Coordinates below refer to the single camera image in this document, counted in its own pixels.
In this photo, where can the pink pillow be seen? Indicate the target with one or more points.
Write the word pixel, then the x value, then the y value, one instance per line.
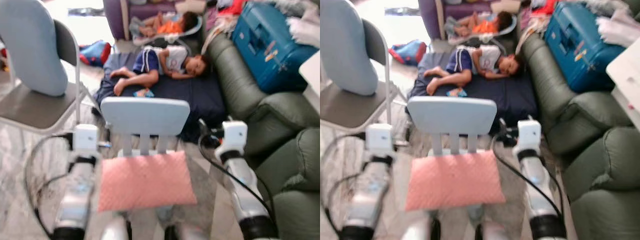
pixel 455 181
pixel 147 182

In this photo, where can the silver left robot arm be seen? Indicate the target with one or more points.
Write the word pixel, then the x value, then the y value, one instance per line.
pixel 367 195
pixel 77 192

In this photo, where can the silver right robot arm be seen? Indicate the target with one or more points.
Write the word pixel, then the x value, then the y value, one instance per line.
pixel 245 187
pixel 537 187

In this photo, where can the green leather sofa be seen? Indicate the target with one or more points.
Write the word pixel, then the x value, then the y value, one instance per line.
pixel 285 150
pixel 600 165

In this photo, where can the navy floor mattress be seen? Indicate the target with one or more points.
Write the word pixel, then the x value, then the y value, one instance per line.
pixel 515 100
pixel 205 102

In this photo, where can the light blue plastic chair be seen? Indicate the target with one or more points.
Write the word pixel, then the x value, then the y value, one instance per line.
pixel 452 115
pixel 145 115

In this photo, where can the grey folding chair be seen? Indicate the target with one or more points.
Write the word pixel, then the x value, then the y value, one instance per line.
pixel 35 107
pixel 345 107

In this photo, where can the small blue toy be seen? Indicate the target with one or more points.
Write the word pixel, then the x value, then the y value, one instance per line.
pixel 457 92
pixel 144 93

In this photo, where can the sleeping child in white shirt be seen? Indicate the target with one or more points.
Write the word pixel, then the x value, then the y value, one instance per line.
pixel 480 62
pixel 167 62

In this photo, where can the grey left robot leg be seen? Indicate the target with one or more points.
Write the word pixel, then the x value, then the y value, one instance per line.
pixel 420 227
pixel 114 227

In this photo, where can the grey robot leg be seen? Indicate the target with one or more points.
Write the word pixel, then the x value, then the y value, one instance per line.
pixel 114 227
pixel 420 227
pixel 182 227
pixel 492 229

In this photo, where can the grey right robot leg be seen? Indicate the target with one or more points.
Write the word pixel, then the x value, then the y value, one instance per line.
pixel 492 229
pixel 182 227

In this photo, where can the blue and red backpack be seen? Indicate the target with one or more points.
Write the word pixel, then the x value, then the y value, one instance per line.
pixel 95 52
pixel 409 51

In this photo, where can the blue hard suitcase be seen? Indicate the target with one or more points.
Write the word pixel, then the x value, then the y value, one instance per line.
pixel 270 47
pixel 575 47

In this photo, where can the light blue cushion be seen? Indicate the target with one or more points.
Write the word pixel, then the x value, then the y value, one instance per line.
pixel 345 50
pixel 30 50

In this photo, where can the grey baby bouncer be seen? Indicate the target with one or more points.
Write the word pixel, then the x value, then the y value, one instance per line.
pixel 150 36
pixel 460 36

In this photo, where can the baby in orange clothes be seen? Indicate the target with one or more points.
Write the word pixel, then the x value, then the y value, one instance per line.
pixel 172 24
pixel 487 24

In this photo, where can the purple armchair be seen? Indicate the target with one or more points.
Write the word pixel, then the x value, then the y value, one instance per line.
pixel 431 17
pixel 116 17

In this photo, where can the red clothing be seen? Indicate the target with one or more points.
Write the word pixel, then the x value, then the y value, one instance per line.
pixel 231 7
pixel 545 7

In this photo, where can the white crumpled cloth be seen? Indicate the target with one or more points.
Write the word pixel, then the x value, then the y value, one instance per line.
pixel 617 27
pixel 305 27

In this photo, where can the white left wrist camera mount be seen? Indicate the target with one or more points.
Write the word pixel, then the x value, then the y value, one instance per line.
pixel 85 139
pixel 379 138

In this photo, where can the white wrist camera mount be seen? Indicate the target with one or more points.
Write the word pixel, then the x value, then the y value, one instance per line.
pixel 529 135
pixel 234 136
pixel 85 139
pixel 379 138

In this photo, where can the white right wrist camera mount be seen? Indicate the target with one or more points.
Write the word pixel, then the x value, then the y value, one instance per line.
pixel 234 136
pixel 529 135

